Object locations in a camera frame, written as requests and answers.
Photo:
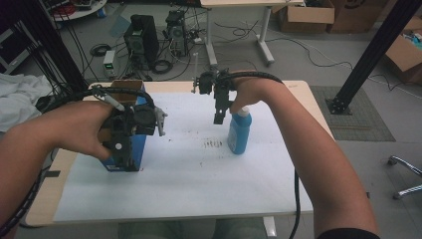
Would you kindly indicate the white power supply unit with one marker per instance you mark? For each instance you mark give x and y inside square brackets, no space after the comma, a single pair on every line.
[109,63]

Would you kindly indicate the large closed cardboard box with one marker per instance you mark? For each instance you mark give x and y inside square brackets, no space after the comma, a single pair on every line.
[356,15]

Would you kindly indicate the round white table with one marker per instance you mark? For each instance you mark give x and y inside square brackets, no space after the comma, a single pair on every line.
[79,11]

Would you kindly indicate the white table leg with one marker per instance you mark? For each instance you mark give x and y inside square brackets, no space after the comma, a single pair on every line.
[270,227]

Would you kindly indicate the person's left hand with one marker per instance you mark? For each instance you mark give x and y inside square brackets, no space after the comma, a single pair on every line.
[79,127]

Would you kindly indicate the open cardboard box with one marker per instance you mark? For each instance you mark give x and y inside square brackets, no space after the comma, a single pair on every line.
[307,16]

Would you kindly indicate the person's right hand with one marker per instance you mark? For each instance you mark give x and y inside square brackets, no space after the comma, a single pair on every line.
[253,91]

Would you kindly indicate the blue bottle with white cap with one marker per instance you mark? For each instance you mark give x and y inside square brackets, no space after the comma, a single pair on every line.
[239,132]

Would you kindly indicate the white cloth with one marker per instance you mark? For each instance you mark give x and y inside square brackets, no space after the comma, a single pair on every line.
[20,96]

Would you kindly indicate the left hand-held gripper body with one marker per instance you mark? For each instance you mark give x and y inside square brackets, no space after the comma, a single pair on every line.
[139,120]

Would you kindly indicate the cardboard box with blue contents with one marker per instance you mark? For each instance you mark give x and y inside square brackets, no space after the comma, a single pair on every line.
[404,53]

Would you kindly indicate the white desk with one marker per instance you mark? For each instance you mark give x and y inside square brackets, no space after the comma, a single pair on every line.
[239,3]

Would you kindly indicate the black metal post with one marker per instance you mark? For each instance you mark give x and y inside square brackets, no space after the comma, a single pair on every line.
[371,53]

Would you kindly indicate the chrome chair base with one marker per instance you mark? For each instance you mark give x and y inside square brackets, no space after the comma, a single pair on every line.
[406,166]

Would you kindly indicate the black tape strip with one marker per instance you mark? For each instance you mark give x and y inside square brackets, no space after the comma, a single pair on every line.
[53,173]

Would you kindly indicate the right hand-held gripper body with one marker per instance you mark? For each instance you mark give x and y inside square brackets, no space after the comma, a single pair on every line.
[212,82]

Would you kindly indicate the large black computer tower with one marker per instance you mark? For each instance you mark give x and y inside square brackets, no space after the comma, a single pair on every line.
[142,40]

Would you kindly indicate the white table mat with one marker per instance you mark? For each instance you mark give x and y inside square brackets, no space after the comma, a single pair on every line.
[185,186]

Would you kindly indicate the grey floor mat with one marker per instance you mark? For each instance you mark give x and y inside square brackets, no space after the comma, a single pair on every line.
[361,122]

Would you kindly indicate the small black computer tower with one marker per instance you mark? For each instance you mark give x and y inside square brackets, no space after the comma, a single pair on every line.
[176,31]

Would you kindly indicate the black sleeve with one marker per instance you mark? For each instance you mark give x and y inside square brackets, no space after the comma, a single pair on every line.
[348,234]

